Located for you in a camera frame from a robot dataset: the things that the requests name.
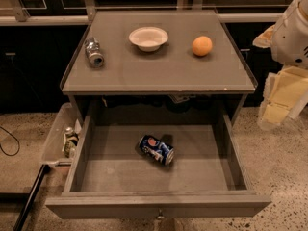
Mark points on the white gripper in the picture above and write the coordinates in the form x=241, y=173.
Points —
x=290, y=42

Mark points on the blue pepsi can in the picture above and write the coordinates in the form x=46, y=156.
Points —
x=156, y=149

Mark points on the grey cabinet counter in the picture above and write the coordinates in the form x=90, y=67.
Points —
x=173, y=69

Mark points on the silver can on counter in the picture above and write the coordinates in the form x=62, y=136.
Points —
x=93, y=52

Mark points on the open grey top drawer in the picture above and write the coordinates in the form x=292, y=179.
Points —
x=110, y=177

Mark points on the green can in bin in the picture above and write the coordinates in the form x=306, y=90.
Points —
x=70, y=142

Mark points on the orange fruit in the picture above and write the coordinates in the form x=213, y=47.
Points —
x=202, y=46

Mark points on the white paper bowl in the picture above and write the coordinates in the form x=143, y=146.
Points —
x=148, y=39

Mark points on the clear plastic bin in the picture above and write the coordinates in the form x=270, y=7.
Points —
x=53, y=148

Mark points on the black bar on floor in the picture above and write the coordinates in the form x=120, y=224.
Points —
x=30, y=198

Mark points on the metal drawer handle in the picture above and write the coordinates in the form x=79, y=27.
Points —
x=160, y=215

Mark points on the grey railing frame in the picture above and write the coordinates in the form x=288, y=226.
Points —
x=89, y=11

